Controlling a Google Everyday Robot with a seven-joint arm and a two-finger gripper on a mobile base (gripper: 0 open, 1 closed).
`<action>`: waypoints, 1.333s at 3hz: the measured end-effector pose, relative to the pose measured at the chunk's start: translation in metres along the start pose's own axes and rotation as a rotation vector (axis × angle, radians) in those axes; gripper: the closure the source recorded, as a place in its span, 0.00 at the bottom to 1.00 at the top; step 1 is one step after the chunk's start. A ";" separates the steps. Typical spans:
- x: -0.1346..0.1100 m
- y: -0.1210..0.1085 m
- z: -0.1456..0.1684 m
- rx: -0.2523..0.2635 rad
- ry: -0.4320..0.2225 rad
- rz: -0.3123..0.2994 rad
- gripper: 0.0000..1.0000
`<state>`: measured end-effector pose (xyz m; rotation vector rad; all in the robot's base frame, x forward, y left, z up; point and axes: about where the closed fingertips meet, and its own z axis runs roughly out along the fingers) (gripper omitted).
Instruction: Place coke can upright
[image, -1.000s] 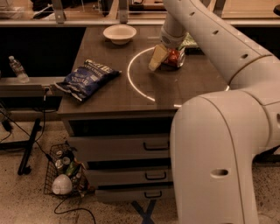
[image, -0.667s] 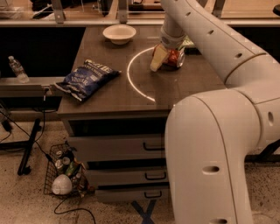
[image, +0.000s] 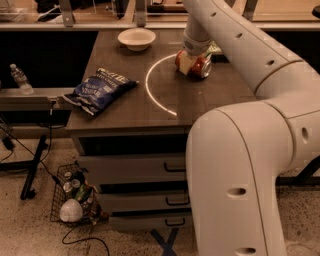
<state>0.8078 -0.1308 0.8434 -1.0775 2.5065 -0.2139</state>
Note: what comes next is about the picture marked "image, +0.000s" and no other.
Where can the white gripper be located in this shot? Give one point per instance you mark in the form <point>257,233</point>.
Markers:
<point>196,47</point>

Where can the red coke can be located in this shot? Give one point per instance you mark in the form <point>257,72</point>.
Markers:
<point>201,68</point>

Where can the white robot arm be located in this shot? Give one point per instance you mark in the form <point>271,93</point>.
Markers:
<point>235,152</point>

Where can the green chip bag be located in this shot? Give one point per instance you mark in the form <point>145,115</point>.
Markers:
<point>213,49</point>

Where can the white bowl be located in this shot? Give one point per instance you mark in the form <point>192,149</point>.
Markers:
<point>137,39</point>

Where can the blue chip bag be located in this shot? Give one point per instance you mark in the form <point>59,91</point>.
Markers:
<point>99,91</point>

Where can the grey drawer cabinet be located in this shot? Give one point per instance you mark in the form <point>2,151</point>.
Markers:
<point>155,116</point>

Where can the top drawer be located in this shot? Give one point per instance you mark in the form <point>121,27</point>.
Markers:
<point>134,168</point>

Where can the drawer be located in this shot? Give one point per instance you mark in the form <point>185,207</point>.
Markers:
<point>171,220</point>
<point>134,168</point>
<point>112,203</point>

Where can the grey side shelf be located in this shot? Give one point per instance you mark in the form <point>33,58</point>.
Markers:
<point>41,99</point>

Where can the middle drawer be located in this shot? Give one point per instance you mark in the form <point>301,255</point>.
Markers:
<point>112,203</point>

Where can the bottom drawer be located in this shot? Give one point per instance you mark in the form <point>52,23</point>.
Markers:
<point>171,220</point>

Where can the clear water bottle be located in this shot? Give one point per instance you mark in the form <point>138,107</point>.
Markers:
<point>21,80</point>

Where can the blue tape cross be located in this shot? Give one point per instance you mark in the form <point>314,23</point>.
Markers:
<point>166,245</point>

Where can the white round object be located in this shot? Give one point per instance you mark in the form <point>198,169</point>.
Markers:
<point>71,211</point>

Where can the black table leg left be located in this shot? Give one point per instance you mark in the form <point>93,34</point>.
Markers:
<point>27,192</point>

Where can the black wire basket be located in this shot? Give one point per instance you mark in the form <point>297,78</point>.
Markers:
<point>72,184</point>

